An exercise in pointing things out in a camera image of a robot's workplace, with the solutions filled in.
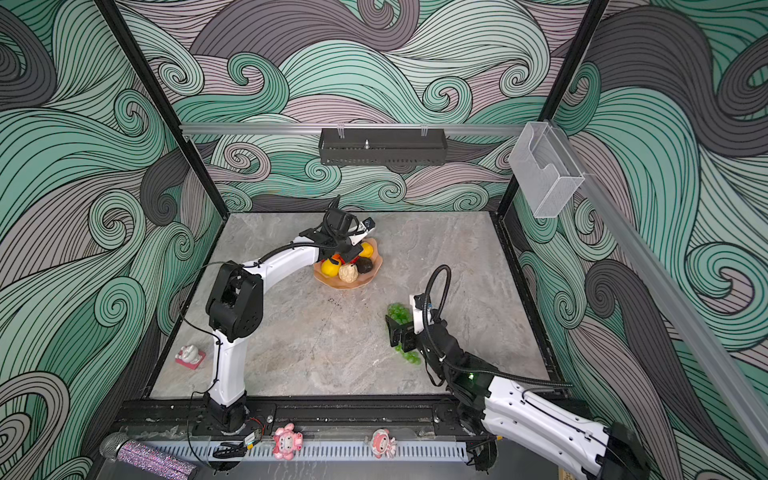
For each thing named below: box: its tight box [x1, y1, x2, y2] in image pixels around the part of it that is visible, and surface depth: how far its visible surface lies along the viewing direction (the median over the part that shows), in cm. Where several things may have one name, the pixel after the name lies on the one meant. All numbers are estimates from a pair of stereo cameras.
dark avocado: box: [356, 257, 373, 274], surface depth 97 cm
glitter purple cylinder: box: [99, 432, 198, 480], surface depth 67 cm
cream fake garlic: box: [338, 264, 359, 283], surface depth 97 cm
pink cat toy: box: [274, 422, 303, 461], surface depth 69 cm
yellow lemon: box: [321, 258, 341, 278], surface depth 99 cm
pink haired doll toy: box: [370, 428, 398, 459], surface depth 69 cm
